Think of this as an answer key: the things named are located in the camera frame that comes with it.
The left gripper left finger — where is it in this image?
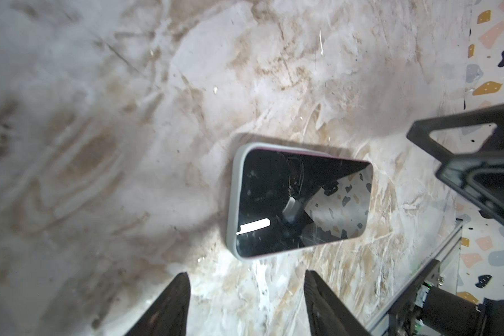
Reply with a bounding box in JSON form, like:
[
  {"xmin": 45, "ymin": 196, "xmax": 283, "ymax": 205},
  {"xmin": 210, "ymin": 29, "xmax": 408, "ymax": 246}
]
[{"xmin": 125, "ymin": 272, "xmax": 191, "ymax": 336}]

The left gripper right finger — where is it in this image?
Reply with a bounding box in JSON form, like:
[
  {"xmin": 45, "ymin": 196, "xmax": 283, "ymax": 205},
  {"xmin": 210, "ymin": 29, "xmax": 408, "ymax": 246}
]
[{"xmin": 304, "ymin": 270, "xmax": 370, "ymax": 336}]

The black phone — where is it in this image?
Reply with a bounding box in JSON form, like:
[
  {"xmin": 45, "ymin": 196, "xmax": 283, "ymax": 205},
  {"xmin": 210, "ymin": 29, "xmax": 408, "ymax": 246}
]
[{"xmin": 226, "ymin": 143, "xmax": 374, "ymax": 260}]

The light blue phone case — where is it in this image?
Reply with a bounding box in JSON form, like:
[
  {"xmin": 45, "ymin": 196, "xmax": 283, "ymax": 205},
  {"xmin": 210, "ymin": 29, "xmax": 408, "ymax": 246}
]
[{"xmin": 226, "ymin": 142, "xmax": 341, "ymax": 260}]

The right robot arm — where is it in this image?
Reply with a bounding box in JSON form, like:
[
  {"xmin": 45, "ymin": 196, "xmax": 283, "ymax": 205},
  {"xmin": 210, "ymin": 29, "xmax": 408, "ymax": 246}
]
[{"xmin": 389, "ymin": 104, "xmax": 504, "ymax": 335}]

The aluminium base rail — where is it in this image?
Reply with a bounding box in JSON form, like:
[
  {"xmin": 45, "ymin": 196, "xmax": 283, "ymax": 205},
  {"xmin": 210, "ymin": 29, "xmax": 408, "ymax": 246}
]
[{"xmin": 367, "ymin": 218, "xmax": 463, "ymax": 335}]

